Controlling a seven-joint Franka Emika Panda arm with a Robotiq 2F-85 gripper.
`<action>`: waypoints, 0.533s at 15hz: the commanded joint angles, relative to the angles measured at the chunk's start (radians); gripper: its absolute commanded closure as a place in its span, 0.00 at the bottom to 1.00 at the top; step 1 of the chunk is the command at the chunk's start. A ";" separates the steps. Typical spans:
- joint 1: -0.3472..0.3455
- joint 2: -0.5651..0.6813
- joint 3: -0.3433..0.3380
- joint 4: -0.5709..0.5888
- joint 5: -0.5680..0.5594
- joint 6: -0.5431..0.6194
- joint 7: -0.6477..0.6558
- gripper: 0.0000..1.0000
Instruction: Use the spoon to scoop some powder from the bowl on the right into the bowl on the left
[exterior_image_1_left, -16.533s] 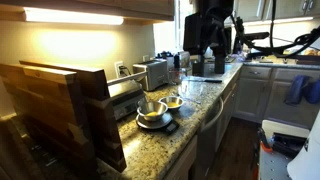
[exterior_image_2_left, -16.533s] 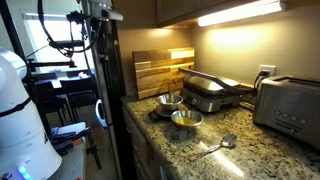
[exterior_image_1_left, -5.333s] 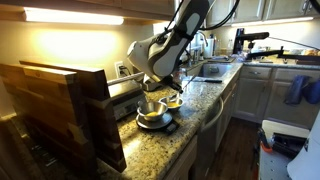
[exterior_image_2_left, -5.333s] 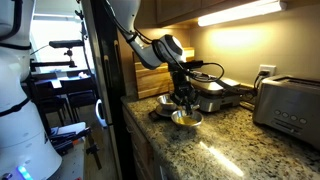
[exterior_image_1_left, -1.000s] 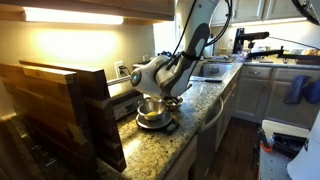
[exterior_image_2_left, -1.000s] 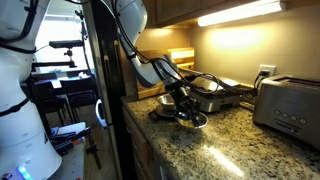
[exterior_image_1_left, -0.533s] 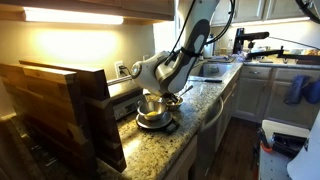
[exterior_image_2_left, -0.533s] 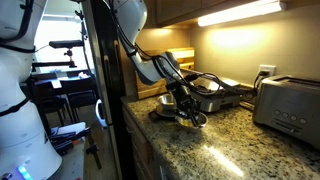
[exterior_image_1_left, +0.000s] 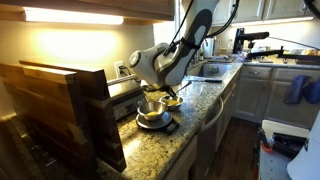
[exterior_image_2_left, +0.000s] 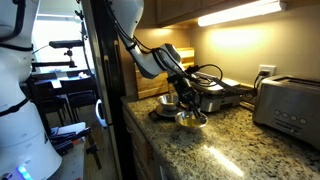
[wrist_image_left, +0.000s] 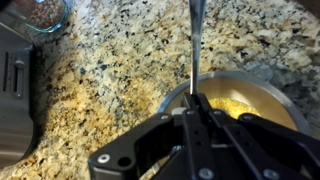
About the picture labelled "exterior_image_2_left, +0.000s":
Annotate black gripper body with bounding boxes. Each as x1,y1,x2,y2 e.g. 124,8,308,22
170,77,200,105

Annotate large steel bowl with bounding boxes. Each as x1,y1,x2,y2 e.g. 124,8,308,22
174,110,209,131

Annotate small steel bowl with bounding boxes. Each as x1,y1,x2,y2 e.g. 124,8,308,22
157,93,181,112

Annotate stainless panini grill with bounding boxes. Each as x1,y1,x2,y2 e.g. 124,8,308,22
193,71,243,114

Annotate wooden cutting board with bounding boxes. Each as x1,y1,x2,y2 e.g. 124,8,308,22
134,46,196,100

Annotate wooden drawer cabinet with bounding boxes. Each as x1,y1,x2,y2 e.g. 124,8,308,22
121,104,168,180

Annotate black power plug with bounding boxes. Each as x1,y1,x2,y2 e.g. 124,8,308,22
254,70,270,90

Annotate dark tall appliance panel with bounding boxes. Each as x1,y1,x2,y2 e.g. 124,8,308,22
81,0,138,180

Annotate stainless steel toaster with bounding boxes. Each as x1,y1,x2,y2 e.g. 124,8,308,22
252,74,320,152

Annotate under-cabinet light bar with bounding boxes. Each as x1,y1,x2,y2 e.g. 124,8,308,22
197,0,288,28

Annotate dark dining chair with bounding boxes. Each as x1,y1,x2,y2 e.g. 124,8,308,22
28,79,68,127
59,77,98,123

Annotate black clamp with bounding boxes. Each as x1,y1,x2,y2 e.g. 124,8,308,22
85,133,103,171

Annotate dark dining table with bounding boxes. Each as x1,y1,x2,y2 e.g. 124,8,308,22
31,73,96,88

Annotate orange and black tools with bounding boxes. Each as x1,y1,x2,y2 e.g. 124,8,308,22
49,127,93,156

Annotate white perforated robot table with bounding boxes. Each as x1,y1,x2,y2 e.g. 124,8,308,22
46,121,92,180

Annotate bright window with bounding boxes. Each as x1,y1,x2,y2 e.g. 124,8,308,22
29,13,88,73

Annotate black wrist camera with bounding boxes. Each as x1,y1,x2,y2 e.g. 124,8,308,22
165,65,202,84

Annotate black camera cable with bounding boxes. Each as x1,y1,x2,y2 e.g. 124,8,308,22
196,63,225,88

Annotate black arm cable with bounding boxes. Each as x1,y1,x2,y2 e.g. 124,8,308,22
103,0,188,78

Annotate white wall outlet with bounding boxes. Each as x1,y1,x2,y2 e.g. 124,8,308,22
258,64,277,79

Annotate wooden wall cabinet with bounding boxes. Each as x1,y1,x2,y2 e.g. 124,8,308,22
138,0,320,30

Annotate white ring-shaped object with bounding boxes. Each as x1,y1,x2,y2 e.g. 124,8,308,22
94,98,110,129

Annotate black camera bar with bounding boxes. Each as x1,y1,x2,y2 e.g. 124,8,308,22
48,39,85,50

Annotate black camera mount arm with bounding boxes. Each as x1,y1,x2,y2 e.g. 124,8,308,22
30,48,78,73

